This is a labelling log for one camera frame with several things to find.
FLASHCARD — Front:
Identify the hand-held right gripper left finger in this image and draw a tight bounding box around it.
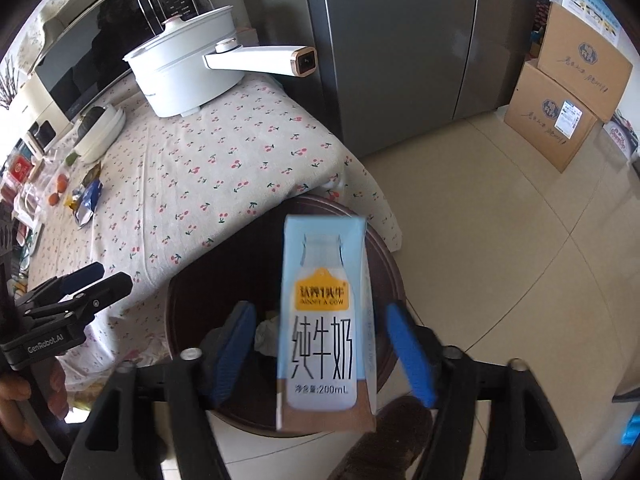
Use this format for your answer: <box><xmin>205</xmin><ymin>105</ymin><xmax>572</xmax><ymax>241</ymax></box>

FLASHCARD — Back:
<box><xmin>62</xmin><ymin>301</ymin><xmax>258</xmax><ymax>480</ymax></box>

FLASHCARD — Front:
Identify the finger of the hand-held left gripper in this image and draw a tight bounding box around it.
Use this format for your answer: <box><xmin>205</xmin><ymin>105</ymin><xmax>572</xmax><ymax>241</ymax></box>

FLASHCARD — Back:
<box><xmin>27</xmin><ymin>261</ymin><xmax>106</xmax><ymax>306</ymax></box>
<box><xmin>22</xmin><ymin>271</ymin><xmax>134</xmax><ymax>322</ymax></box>

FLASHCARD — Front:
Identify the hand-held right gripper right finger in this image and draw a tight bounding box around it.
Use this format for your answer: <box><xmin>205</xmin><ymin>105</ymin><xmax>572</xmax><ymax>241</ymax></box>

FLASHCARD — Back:
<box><xmin>385</xmin><ymin>302</ymin><xmax>583</xmax><ymax>480</ymax></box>

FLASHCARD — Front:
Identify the white tissue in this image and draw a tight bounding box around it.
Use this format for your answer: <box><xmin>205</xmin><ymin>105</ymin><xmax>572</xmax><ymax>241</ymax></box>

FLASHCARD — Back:
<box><xmin>254</xmin><ymin>312</ymin><xmax>281</xmax><ymax>358</ymax></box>

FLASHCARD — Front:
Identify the dark brown trash bin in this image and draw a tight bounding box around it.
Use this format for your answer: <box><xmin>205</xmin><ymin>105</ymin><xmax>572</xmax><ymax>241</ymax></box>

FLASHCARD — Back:
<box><xmin>165</xmin><ymin>195</ymin><xmax>403</xmax><ymax>436</ymax></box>

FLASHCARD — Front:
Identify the light blue milk carton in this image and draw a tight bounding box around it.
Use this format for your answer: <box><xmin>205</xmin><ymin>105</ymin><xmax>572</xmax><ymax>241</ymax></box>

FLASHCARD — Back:
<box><xmin>276</xmin><ymin>215</ymin><xmax>377</xmax><ymax>433</ymax></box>

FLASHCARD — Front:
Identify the person's left hand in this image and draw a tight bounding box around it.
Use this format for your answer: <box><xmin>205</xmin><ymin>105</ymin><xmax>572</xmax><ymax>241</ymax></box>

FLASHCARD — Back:
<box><xmin>0</xmin><ymin>360</ymin><xmax>68</xmax><ymax>443</ymax></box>

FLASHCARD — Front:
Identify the blue white snack wrapper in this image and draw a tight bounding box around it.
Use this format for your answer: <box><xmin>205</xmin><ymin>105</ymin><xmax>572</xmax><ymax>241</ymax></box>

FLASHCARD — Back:
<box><xmin>74</xmin><ymin>177</ymin><xmax>104</xmax><ymax>228</ymax></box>

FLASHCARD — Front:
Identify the brown fuzzy slipper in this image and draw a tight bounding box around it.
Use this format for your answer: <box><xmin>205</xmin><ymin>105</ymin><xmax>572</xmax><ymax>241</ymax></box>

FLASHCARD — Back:
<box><xmin>325</xmin><ymin>395</ymin><xmax>433</xmax><ymax>480</ymax></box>

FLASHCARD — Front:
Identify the red label jar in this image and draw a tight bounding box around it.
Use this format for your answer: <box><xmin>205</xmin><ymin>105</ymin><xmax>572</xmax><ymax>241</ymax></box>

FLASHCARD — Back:
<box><xmin>10</xmin><ymin>155</ymin><xmax>33</xmax><ymax>183</ymax></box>

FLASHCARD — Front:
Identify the stack of white bowls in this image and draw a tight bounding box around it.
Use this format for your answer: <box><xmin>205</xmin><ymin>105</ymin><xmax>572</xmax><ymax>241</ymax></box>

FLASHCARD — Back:
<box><xmin>72</xmin><ymin>104</ymin><xmax>126</xmax><ymax>153</ymax></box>

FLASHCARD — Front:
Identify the dark green squash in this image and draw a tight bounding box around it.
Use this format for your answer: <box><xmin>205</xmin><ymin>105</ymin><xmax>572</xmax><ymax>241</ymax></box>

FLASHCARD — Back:
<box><xmin>80</xmin><ymin>105</ymin><xmax>108</xmax><ymax>131</ymax></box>

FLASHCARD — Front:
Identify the floral tablecloth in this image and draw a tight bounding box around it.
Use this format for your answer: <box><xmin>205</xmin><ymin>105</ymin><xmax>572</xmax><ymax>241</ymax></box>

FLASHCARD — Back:
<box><xmin>25</xmin><ymin>72</ymin><xmax>403</xmax><ymax>361</ymax></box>

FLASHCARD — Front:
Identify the cream kitchen appliance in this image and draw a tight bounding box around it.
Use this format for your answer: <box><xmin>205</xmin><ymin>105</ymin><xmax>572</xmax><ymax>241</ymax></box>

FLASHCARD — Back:
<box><xmin>7</xmin><ymin>72</ymin><xmax>71</xmax><ymax>151</ymax></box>

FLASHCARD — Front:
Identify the white electric pot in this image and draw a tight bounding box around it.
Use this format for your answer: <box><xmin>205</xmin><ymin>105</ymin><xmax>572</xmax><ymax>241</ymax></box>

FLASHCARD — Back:
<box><xmin>123</xmin><ymin>6</ymin><xmax>318</xmax><ymax>118</ymax></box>

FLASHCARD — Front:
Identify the black microwave oven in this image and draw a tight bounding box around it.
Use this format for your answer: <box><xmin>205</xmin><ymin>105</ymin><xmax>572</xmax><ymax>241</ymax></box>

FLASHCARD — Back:
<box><xmin>30</xmin><ymin>0</ymin><xmax>201</xmax><ymax>111</ymax></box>

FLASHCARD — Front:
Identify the cardboard box with white label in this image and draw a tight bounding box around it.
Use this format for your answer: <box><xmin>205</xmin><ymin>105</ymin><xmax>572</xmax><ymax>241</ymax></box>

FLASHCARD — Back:
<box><xmin>504</xmin><ymin>59</ymin><xmax>598</xmax><ymax>173</ymax></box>

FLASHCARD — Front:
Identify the grey refrigerator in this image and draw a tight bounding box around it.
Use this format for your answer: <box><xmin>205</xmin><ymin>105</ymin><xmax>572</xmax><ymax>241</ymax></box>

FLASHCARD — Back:
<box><xmin>300</xmin><ymin>0</ymin><xmax>553</xmax><ymax>158</ymax></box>

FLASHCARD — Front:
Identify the plain cardboard box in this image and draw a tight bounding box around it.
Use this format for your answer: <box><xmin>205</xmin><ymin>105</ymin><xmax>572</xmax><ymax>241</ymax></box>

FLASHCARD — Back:
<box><xmin>537</xmin><ymin>2</ymin><xmax>633</xmax><ymax>123</ymax></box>

